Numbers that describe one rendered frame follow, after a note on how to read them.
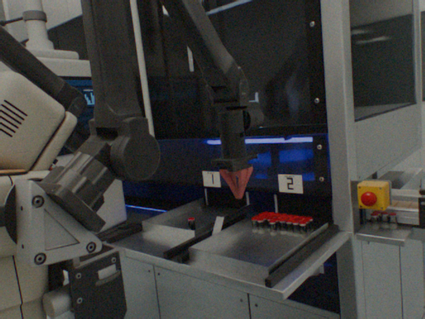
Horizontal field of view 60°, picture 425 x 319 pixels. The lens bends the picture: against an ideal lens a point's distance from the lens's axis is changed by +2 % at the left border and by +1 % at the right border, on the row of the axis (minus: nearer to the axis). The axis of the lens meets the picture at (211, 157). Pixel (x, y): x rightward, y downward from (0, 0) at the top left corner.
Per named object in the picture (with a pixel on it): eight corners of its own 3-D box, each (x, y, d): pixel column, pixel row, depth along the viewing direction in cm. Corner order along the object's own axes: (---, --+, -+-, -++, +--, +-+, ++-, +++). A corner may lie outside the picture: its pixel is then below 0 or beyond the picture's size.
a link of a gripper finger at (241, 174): (262, 194, 87) (258, 156, 85) (245, 202, 81) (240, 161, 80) (239, 192, 91) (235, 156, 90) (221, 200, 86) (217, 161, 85)
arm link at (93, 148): (66, 161, 56) (86, 164, 52) (107, 116, 61) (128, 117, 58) (102, 198, 61) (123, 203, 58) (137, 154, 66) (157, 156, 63)
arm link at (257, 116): (208, 81, 83) (239, 80, 78) (236, 81, 92) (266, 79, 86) (210, 134, 85) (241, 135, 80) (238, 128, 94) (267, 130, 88)
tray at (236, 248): (256, 222, 128) (255, 212, 127) (328, 233, 111) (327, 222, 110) (189, 259, 102) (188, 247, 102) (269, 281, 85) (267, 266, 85)
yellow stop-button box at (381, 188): (365, 202, 112) (364, 178, 111) (391, 204, 107) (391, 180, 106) (357, 209, 106) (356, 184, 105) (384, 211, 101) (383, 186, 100)
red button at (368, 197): (364, 202, 106) (363, 189, 105) (379, 204, 103) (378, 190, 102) (360, 206, 103) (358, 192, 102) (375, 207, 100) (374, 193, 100)
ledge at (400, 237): (370, 225, 119) (370, 219, 119) (415, 230, 111) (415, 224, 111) (355, 239, 109) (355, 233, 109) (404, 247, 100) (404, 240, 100)
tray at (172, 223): (203, 205, 158) (202, 197, 157) (253, 211, 141) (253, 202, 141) (142, 230, 132) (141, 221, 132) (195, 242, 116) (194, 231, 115)
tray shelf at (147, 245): (195, 208, 161) (195, 204, 161) (357, 230, 116) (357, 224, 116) (102, 247, 125) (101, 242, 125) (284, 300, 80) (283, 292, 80)
